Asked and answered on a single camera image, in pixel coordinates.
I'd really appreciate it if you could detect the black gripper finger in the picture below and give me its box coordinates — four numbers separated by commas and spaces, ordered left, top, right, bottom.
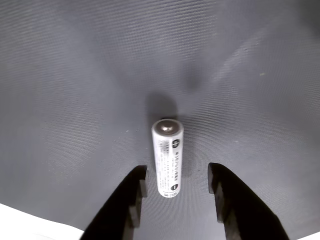
83, 164, 149, 240
207, 162, 291, 240

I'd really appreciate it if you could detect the white AA battery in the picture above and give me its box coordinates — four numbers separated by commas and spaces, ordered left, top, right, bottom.
151, 118, 185, 198

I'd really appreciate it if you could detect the dark grey textured mat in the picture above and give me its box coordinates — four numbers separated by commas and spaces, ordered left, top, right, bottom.
0, 0, 320, 240

